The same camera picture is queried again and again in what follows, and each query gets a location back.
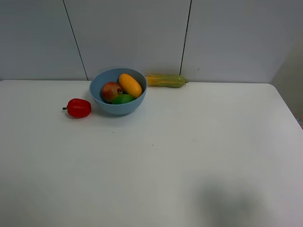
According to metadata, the green zucchini with yellow flower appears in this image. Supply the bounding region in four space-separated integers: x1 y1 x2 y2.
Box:
146 73 189 88

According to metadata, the blue plastic bowl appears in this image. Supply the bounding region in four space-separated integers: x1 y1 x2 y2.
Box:
89 68 147 115

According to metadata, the green lime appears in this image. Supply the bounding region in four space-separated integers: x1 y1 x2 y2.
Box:
112 94 135 105

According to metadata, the orange yellow mango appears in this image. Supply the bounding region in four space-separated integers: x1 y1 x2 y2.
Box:
119 73 143 98

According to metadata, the red bell pepper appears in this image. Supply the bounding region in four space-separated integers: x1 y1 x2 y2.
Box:
62 98 91 118

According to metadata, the red pomegranate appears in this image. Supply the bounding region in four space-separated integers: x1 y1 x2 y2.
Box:
100 82 123 103

